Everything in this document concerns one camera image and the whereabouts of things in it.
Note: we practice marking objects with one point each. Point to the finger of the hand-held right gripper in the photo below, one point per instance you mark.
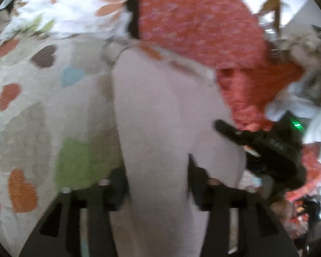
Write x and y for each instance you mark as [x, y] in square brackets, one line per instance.
[230, 131]

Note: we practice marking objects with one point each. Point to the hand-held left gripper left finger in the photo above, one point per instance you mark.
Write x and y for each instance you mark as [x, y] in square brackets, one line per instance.
[117, 187]

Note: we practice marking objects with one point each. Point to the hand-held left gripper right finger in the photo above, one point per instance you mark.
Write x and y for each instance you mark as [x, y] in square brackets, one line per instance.
[195, 182]

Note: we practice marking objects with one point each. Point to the white flower-print zip jacket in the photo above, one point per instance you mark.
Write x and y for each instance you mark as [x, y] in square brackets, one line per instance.
[155, 125]

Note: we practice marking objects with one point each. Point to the grey-blue fluffy cloth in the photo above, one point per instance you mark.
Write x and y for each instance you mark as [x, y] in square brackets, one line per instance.
[286, 107]

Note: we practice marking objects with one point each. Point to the heart-patterned quilt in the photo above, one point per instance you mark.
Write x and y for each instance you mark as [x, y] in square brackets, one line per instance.
[29, 125]

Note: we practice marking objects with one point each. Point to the red speckled blanket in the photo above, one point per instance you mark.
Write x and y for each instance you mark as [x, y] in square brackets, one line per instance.
[198, 18]

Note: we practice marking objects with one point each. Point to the white floral pillow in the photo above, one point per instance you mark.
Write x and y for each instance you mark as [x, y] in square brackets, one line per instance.
[69, 8]

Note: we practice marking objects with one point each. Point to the brown wooden frame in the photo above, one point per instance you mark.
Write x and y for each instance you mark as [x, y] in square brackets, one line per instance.
[274, 2]

